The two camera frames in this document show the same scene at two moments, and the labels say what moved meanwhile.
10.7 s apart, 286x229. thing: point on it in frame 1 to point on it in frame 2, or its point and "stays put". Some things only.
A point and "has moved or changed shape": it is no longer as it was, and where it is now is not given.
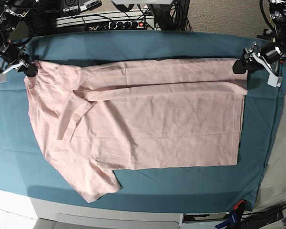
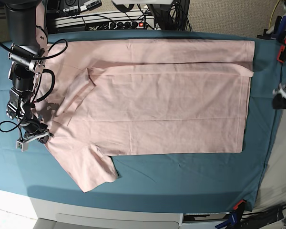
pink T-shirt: x=91 y=121 has moved or changed shape
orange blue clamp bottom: x=234 y=219 stays put
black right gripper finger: x=240 y=67 to x=279 y=102
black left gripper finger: x=29 y=69 to x=44 y=139
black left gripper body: x=24 y=59 to x=35 y=130
